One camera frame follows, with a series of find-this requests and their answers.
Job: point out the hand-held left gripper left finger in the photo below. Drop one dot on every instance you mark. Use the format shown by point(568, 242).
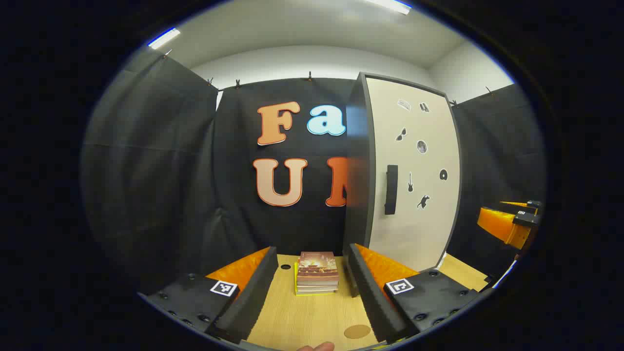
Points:
point(253, 297)

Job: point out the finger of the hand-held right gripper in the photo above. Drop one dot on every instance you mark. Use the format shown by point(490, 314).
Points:
point(516, 204)
point(502, 226)

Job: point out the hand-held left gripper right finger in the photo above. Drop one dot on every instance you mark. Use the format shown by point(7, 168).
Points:
point(373, 302)

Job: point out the round brown coaster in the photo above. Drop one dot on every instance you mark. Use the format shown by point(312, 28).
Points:
point(357, 331)

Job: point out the light grey cabinet door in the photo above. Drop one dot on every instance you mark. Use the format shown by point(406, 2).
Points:
point(419, 234)

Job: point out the grey cabinet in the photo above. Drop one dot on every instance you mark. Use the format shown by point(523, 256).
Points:
point(358, 195)

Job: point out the grey paperback book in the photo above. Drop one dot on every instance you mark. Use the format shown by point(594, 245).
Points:
point(317, 288)

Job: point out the brown cover book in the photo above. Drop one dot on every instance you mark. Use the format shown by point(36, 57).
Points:
point(317, 268)

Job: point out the black backdrop cloth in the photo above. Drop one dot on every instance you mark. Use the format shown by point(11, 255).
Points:
point(161, 161)

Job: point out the ceiling light panel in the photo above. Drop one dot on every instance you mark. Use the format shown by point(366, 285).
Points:
point(164, 38)
point(390, 6)

